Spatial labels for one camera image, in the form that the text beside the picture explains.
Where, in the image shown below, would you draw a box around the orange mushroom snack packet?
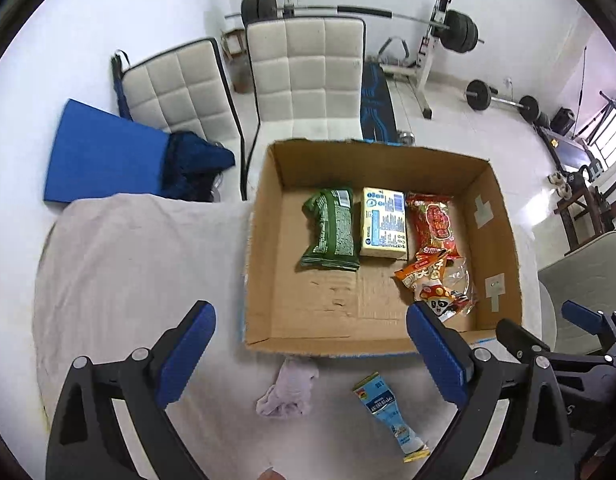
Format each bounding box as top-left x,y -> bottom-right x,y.
395,250 -> 476,322

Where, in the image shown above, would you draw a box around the blue Nestle milk powder sachet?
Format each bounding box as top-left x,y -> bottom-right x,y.
352,373 -> 430,463

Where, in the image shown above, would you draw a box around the lilac sock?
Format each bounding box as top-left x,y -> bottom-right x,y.
256,356 -> 319,419

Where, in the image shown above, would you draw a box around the yellow tissue pack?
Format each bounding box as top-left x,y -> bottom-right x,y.
360,188 -> 408,260

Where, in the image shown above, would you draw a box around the green snack packet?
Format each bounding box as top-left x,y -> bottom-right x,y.
299,188 -> 360,272

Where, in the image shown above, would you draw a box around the red snack packet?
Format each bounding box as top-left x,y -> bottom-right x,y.
405,192 -> 461,259

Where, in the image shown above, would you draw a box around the grey plastic chair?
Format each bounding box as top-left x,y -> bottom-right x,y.
538,231 -> 616,354

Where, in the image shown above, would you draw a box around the dark wooden chair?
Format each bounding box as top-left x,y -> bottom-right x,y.
548,170 -> 614,252

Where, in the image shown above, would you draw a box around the grey table cloth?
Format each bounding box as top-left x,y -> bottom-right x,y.
32,195 -> 455,479

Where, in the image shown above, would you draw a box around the open cardboard box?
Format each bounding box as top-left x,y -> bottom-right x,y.
243,140 -> 522,356

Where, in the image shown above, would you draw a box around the treadmill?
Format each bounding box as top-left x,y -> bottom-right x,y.
536,90 -> 616,172

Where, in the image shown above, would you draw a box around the black speaker box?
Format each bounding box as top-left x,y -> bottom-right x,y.
550,107 -> 576,136

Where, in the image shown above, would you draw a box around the dark blue cloth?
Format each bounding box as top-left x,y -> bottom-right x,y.
159,131 -> 235,203

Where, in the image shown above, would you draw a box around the chrome dumbbell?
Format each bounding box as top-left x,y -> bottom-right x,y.
398,130 -> 415,146

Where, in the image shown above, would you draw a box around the black blue weight bench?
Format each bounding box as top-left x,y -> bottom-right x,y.
360,62 -> 398,143

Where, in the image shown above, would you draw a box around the floor barbell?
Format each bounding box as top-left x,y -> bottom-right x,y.
464,79 -> 541,124

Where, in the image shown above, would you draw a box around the white quilted chair far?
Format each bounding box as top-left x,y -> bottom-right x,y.
110,36 -> 247,162

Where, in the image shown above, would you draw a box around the white quilted chair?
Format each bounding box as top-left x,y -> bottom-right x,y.
246,16 -> 366,198
110,36 -> 247,162

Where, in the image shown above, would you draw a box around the white barbell rack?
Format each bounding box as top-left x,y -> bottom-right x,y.
283,0 -> 451,120

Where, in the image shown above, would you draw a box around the white quilted chair near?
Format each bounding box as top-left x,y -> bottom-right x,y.
246,16 -> 366,198

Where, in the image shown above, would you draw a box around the barbell on rack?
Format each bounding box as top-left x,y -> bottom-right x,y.
225,0 -> 484,53

